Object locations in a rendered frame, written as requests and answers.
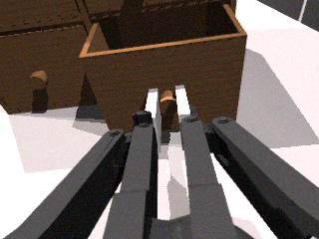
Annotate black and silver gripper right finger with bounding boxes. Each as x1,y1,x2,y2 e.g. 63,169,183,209
175,85,319,239

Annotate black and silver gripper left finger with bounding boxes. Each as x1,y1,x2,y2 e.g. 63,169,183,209
2,89,161,239

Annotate brown small chest of drawers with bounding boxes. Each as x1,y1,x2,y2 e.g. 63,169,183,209
0,0,237,115

